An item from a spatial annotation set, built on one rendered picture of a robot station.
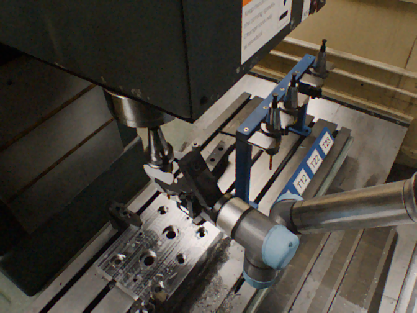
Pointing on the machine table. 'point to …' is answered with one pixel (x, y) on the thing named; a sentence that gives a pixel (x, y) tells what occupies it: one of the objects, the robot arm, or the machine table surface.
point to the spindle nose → (134, 112)
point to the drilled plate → (152, 215)
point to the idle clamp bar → (218, 156)
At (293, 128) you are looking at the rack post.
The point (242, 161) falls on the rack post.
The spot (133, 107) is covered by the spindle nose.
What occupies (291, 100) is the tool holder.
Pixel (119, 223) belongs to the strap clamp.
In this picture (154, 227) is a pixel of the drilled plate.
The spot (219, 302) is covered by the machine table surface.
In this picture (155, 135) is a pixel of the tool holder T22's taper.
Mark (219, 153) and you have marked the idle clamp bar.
